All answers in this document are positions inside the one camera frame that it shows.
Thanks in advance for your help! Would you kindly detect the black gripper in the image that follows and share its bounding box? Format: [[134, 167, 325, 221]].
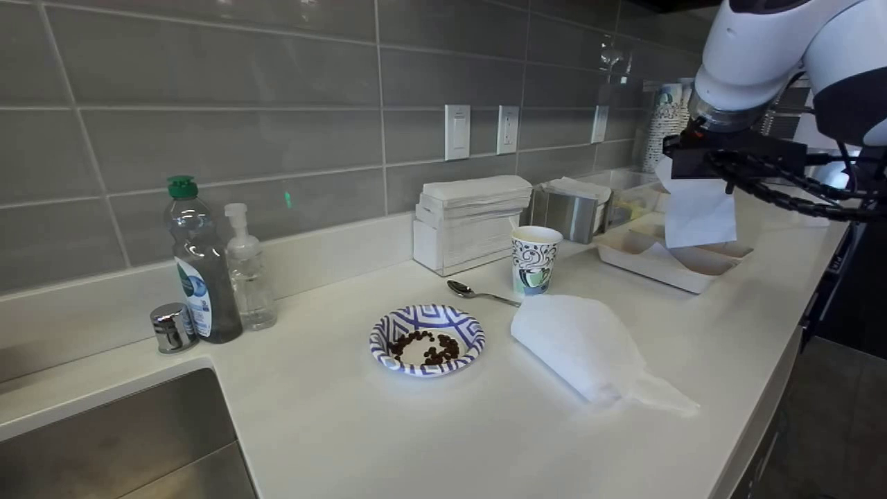
[[659, 123, 809, 185]]

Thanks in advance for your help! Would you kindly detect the white paper napkin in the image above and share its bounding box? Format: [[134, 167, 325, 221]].
[[662, 176, 741, 253]]

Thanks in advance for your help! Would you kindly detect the large embossed white paper towel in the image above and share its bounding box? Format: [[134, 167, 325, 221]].
[[507, 292, 705, 422]]

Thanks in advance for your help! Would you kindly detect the beige clamshell food container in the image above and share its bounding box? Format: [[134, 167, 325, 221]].
[[591, 212, 758, 300]]

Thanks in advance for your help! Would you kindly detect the metal napkin holder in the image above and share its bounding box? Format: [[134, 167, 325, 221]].
[[526, 176, 612, 246]]

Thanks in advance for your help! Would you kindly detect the patterned paper cup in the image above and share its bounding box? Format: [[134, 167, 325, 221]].
[[507, 221, 565, 304]]

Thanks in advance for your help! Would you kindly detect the white folded napkin stack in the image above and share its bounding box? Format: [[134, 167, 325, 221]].
[[407, 171, 537, 278]]

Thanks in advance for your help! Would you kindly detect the pile of coffee beans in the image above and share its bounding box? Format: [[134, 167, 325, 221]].
[[384, 328, 463, 371]]

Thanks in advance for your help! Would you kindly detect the stack of paper cups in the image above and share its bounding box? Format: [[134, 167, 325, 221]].
[[641, 74, 700, 184]]

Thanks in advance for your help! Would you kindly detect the metal spoon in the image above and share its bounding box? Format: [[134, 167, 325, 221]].
[[445, 278, 525, 310]]

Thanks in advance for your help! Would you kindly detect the blue patterned paper plate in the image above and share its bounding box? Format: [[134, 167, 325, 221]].
[[367, 300, 490, 382]]

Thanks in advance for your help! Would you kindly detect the clear pump bottle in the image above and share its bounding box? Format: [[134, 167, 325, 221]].
[[223, 200, 281, 335]]

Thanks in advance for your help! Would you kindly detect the dish soap bottle green cap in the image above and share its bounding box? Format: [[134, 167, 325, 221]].
[[163, 171, 248, 346]]

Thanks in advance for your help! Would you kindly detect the chrome faucet knob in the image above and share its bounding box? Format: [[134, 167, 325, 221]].
[[148, 300, 198, 358]]

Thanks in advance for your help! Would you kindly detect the stainless steel sink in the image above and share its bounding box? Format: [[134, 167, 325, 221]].
[[0, 363, 264, 499]]

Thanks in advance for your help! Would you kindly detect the white wall outlet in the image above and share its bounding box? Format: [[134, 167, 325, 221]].
[[589, 102, 612, 146], [494, 102, 525, 158]]

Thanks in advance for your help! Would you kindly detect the black corrugated cable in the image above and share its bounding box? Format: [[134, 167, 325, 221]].
[[706, 137, 887, 227]]

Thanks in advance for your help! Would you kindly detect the white light switch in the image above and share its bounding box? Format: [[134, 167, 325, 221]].
[[440, 99, 475, 164]]

